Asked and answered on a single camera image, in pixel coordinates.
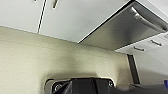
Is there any stainless steel dishwasher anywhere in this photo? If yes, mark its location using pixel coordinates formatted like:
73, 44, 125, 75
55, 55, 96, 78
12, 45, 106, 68
77, 1, 168, 52

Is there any grey and black robot base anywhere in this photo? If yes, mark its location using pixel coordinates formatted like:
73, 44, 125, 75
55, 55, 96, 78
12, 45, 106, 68
44, 76, 168, 94

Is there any white drawer unit beside dishwasher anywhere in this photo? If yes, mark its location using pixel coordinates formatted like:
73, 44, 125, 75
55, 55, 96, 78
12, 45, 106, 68
114, 31, 168, 57

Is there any white sink base cabinet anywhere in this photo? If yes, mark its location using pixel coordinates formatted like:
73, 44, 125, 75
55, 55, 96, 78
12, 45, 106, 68
0, 0, 133, 44

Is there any blue lid recycling bin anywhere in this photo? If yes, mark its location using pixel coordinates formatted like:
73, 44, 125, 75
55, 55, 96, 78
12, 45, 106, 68
162, 79, 168, 89

